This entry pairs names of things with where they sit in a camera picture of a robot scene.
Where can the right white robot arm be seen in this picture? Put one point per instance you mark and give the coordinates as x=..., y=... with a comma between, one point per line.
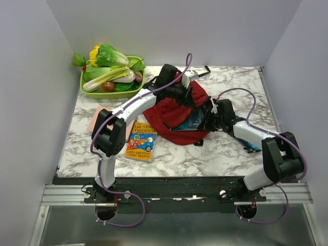
x=281, y=158

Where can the yellow flower toy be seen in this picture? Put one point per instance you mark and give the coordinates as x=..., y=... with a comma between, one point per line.
x=93, y=56

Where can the white radish toy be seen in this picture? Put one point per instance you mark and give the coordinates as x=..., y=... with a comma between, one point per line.
x=128, y=78

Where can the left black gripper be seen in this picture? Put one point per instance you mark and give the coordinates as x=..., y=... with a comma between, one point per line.
x=186, y=99

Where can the blue dinosaur pencil case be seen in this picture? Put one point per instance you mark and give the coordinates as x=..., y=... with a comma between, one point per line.
x=248, y=143

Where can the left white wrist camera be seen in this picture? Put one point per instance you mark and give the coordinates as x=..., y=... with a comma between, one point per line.
x=188, y=77

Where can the green plastic tray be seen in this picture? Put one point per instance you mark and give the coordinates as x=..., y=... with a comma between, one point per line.
x=98, y=94

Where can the green leafy sprig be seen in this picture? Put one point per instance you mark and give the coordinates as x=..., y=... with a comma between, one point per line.
x=78, y=60

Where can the aluminium rail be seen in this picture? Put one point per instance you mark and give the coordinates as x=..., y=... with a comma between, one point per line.
x=71, y=195

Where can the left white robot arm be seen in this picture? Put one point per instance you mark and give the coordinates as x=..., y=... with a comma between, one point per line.
x=108, y=136

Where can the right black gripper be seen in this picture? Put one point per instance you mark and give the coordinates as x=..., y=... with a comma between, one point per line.
x=206, y=125

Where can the brown onion toy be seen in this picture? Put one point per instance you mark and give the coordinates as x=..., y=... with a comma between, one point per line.
x=107, y=87

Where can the orange treehouse book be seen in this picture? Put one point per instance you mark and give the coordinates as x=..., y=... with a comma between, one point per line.
x=141, y=142

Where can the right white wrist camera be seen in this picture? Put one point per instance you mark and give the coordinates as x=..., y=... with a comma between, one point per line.
x=214, y=107

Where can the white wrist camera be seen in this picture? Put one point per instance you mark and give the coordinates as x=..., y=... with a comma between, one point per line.
x=188, y=77
x=214, y=107

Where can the teal blue book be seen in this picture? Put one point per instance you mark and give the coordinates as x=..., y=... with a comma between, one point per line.
x=192, y=122

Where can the pink book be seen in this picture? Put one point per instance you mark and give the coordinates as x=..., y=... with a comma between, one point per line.
x=92, y=123

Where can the green lettuce toy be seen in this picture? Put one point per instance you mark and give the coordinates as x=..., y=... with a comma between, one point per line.
x=108, y=56

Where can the red backpack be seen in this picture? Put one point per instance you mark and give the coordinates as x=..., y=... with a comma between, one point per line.
x=167, y=114

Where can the black mounting base plate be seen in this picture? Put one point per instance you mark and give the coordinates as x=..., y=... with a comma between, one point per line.
x=166, y=195

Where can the celery stalk toy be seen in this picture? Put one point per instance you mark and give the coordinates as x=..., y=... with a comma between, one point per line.
x=94, y=84

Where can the bok choy toy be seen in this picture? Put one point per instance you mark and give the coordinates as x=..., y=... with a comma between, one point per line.
x=92, y=72

